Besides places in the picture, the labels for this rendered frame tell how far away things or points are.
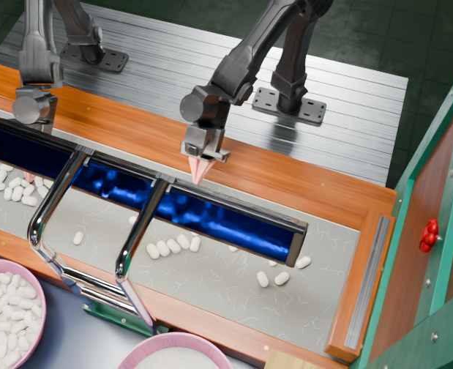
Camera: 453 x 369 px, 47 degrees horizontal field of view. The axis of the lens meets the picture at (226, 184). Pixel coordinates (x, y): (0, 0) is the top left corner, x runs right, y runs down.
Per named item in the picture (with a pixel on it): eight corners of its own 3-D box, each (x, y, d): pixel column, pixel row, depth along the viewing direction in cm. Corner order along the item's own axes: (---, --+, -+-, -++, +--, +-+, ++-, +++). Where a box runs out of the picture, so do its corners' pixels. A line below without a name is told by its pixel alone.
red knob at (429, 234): (420, 226, 68) (431, 211, 64) (437, 232, 67) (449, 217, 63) (413, 256, 66) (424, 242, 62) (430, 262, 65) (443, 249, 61)
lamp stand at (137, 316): (124, 240, 126) (72, 138, 87) (199, 268, 123) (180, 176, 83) (85, 312, 118) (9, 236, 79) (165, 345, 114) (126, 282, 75)
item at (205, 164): (200, 194, 114) (211, 154, 112) (170, 184, 115) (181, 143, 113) (208, 189, 120) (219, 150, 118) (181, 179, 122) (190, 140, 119)
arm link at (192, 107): (200, 132, 104) (230, 80, 100) (171, 108, 107) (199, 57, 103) (228, 132, 114) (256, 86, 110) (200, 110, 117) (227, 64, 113)
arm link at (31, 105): (50, 124, 106) (44, 63, 103) (8, 124, 106) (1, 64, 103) (68, 116, 117) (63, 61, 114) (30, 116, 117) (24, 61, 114)
